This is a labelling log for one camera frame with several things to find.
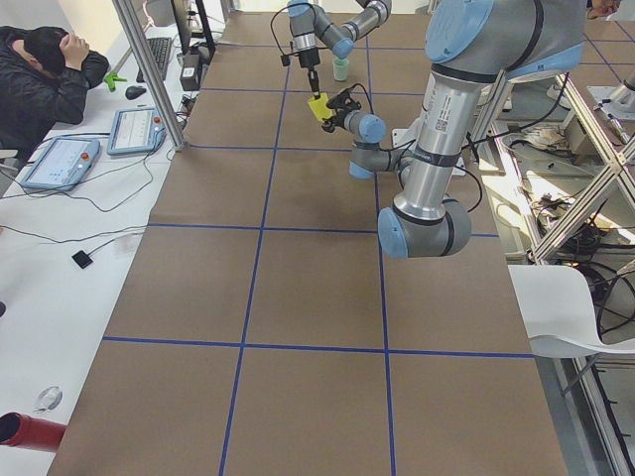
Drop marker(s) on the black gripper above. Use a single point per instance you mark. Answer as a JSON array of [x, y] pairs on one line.
[[337, 119], [307, 59]]

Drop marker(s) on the yellow plastic cup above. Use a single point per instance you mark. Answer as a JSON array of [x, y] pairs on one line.
[[319, 108]]

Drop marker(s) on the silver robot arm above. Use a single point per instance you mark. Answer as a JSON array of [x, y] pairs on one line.
[[310, 24], [468, 43]]

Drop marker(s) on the green plastic cup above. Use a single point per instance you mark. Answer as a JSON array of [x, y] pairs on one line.
[[340, 68]]

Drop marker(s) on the black box with label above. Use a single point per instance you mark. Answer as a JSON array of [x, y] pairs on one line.
[[190, 72]]

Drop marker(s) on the black computer monitor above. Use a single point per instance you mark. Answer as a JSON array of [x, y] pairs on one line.
[[181, 12]]

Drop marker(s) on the black keyboard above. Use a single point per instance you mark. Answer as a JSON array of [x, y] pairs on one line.
[[161, 49]]

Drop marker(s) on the black computer mouse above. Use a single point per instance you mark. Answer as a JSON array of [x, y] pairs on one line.
[[134, 91]]

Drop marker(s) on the far blue teach pendant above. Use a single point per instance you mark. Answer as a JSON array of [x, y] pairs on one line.
[[135, 131]]

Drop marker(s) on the blue teach pendant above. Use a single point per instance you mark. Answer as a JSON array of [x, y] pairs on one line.
[[135, 131], [62, 165]]

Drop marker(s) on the green plastic clamp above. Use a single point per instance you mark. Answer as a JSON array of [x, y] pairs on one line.
[[111, 79]]

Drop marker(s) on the near blue teach pendant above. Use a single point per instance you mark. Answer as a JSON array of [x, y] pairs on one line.
[[62, 165]]

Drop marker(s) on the person in black jacket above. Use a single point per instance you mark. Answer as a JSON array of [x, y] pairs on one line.
[[46, 74]]

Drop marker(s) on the small black square device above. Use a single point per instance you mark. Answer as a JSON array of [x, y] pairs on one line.
[[82, 259]]

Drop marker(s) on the red fire extinguisher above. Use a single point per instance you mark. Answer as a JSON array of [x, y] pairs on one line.
[[27, 432]]

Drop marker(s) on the aluminium frame post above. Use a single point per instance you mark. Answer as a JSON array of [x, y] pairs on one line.
[[145, 60]]

